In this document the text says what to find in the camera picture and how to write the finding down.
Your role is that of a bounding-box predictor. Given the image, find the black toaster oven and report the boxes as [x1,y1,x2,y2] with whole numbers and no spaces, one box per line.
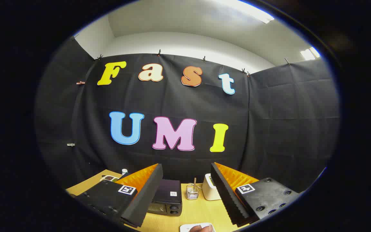
[147,179,183,217]

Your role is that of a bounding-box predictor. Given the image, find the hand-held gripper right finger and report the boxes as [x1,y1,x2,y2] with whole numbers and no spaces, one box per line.
[210,162,300,227]

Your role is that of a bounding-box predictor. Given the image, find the glass toaster oven door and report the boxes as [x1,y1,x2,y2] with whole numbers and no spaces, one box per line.
[147,203,170,215]

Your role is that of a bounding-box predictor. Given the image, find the wire basket holder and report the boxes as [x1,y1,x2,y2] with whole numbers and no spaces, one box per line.
[185,184,200,200]

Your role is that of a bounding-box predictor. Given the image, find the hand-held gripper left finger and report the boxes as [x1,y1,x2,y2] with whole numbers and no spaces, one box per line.
[75,163,164,228]

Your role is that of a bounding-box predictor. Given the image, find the white square plate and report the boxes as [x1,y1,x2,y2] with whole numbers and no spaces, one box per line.
[180,222,215,232]

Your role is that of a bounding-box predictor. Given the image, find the long ceiling light panel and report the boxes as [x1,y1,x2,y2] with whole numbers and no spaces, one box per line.
[211,0,275,24]

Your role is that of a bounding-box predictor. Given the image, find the row of black binder clips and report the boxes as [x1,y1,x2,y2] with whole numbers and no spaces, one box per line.
[95,49,290,77]

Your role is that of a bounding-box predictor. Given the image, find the white plastic appliance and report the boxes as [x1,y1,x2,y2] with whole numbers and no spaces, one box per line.
[202,173,221,201]

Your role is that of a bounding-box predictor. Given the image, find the small ceiling light panel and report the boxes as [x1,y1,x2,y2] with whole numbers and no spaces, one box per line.
[300,47,320,61]

